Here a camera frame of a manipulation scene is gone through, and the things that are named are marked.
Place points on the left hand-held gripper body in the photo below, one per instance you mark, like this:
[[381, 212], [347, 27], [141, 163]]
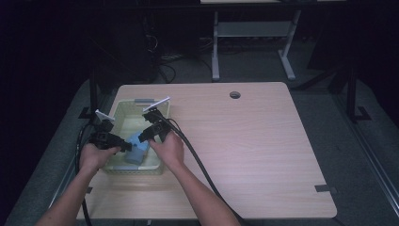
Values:
[[105, 139]]

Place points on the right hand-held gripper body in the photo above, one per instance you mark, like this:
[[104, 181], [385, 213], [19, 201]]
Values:
[[161, 125]]

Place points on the plain blue knit glove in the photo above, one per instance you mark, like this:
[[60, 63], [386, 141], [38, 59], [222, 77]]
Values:
[[135, 157]]

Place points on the pale yellow plastic basket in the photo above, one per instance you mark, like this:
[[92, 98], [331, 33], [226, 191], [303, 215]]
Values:
[[155, 163]]

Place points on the person's left hand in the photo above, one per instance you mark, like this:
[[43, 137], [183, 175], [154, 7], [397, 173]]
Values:
[[94, 157]]

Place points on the person's right hand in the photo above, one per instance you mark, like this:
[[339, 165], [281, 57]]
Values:
[[169, 152]]

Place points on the black metal stand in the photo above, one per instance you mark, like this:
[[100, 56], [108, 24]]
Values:
[[352, 94], [93, 94]]

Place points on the grey tape piece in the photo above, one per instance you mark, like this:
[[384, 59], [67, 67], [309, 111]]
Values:
[[89, 190], [325, 188]]

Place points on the metal floor rail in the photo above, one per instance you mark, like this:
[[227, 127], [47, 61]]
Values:
[[370, 150], [67, 175]]

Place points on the white metal table frame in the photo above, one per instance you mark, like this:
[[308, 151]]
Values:
[[251, 29]]

